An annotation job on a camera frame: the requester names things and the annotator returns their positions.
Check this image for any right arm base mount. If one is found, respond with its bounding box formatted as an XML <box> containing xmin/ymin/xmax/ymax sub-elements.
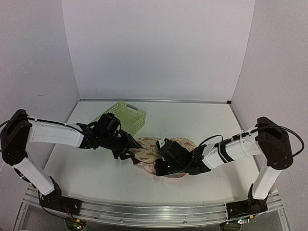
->
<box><xmin>226</xmin><ymin>184</ymin><xmax>268</xmax><ymax>221</ymax></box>

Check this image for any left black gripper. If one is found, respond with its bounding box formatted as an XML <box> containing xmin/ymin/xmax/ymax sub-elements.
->
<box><xmin>100</xmin><ymin>131</ymin><xmax>142</xmax><ymax>161</ymax></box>

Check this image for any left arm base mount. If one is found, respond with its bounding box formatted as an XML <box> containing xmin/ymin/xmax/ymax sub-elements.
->
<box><xmin>39</xmin><ymin>177</ymin><xmax>82</xmax><ymax>215</ymax></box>

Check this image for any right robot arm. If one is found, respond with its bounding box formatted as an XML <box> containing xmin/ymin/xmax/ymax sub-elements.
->
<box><xmin>154</xmin><ymin>117</ymin><xmax>305</xmax><ymax>213</ymax></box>

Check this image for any aluminium front rail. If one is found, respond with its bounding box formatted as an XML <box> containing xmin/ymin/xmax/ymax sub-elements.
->
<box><xmin>14</xmin><ymin>192</ymin><xmax>289</xmax><ymax>231</ymax></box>

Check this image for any patterned beige laundry bag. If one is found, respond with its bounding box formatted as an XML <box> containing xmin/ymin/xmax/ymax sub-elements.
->
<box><xmin>130</xmin><ymin>137</ymin><xmax>196</xmax><ymax>166</ymax></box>

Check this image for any pink bra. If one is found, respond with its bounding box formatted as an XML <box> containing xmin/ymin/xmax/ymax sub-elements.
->
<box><xmin>132</xmin><ymin>158</ymin><xmax>187</xmax><ymax>179</ymax></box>

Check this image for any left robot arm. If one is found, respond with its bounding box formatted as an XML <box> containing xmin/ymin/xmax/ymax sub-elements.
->
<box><xmin>0</xmin><ymin>109</ymin><xmax>141</xmax><ymax>210</ymax></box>

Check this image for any green plastic basket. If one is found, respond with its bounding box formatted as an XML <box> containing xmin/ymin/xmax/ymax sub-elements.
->
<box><xmin>93</xmin><ymin>102</ymin><xmax>146</xmax><ymax>136</ymax></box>

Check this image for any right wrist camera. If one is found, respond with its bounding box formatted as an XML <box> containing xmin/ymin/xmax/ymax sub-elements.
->
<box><xmin>156</xmin><ymin>138</ymin><xmax>172</xmax><ymax>153</ymax></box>

